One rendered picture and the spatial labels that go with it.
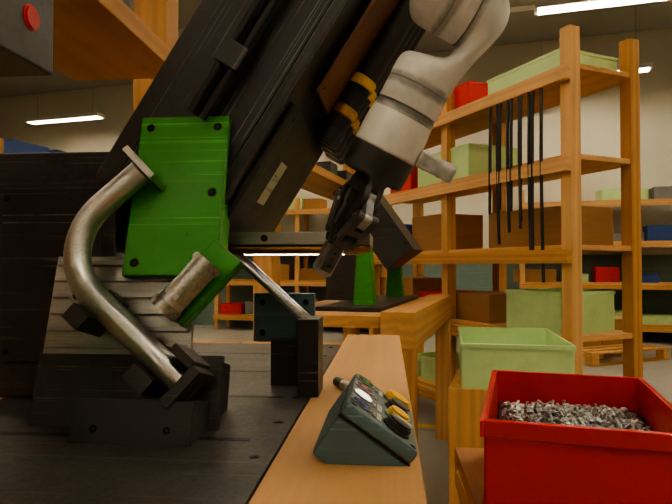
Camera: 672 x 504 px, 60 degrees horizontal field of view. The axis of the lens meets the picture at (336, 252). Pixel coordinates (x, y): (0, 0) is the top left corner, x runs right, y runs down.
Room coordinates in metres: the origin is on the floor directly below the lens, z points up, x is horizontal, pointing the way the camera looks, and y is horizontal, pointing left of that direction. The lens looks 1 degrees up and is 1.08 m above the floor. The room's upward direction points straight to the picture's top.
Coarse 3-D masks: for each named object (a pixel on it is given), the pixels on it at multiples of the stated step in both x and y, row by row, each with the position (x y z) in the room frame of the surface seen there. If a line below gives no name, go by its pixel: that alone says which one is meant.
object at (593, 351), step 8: (616, 320) 6.98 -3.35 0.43; (616, 328) 6.98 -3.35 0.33; (584, 344) 6.77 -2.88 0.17; (592, 344) 6.82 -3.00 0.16; (600, 344) 6.88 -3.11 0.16; (608, 344) 6.93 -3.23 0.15; (616, 344) 6.97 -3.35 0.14; (648, 344) 6.97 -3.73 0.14; (584, 352) 6.45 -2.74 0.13; (592, 352) 6.33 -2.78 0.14; (600, 352) 6.33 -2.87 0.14; (608, 352) 6.36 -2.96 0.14; (616, 352) 6.40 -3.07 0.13; (656, 352) 6.78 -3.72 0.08; (664, 352) 6.70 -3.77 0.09; (592, 360) 6.26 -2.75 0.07; (648, 360) 6.60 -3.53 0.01; (656, 360) 6.65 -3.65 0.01
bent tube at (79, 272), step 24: (144, 168) 0.68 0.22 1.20; (120, 192) 0.68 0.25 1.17; (96, 216) 0.68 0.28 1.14; (72, 240) 0.67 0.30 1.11; (72, 264) 0.66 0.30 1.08; (72, 288) 0.66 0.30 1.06; (96, 288) 0.65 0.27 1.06; (96, 312) 0.64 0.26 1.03; (120, 312) 0.64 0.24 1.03; (120, 336) 0.64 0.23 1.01; (144, 336) 0.63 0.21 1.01; (144, 360) 0.63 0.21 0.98; (168, 360) 0.62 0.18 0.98; (168, 384) 0.62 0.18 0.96
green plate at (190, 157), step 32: (160, 128) 0.74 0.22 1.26; (192, 128) 0.73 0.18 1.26; (224, 128) 0.73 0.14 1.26; (160, 160) 0.72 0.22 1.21; (192, 160) 0.72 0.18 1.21; (224, 160) 0.72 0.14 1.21; (160, 192) 0.71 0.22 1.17; (192, 192) 0.71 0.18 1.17; (224, 192) 0.71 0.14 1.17; (160, 224) 0.70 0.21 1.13; (192, 224) 0.70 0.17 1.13; (224, 224) 0.76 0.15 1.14; (128, 256) 0.69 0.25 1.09; (160, 256) 0.69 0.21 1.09; (192, 256) 0.69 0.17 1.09
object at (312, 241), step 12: (228, 240) 0.82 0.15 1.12; (240, 240) 0.82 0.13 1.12; (252, 240) 0.82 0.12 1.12; (264, 240) 0.81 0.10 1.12; (276, 240) 0.81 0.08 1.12; (288, 240) 0.81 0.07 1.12; (300, 240) 0.81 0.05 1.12; (312, 240) 0.81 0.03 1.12; (324, 240) 0.81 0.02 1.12; (372, 240) 0.92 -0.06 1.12; (240, 252) 0.82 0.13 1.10; (252, 252) 0.82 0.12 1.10; (264, 252) 0.82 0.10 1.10; (276, 252) 0.82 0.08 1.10; (288, 252) 0.81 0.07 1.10; (300, 252) 0.81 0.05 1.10; (312, 252) 0.81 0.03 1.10; (348, 252) 0.81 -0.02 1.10; (360, 252) 0.80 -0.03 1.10
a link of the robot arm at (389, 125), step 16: (384, 96) 0.63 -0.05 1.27; (368, 112) 0.64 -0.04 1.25; (384, 112) 0.62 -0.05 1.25; (400, 112) 0.61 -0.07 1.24; (416, 112) 0.62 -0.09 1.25; (368, 128) 0.63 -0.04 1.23; (384, 128) 0.62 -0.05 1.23; (400, 128) 0.61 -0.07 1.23; (416, 128) 0.62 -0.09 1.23; (384, 144) 0.62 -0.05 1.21; (400, 144) 0.62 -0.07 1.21; (416, 144) 0.63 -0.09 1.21; (416, 160) 0.65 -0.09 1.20; (432, 160) 0.64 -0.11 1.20; (448, 176) 0.63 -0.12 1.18
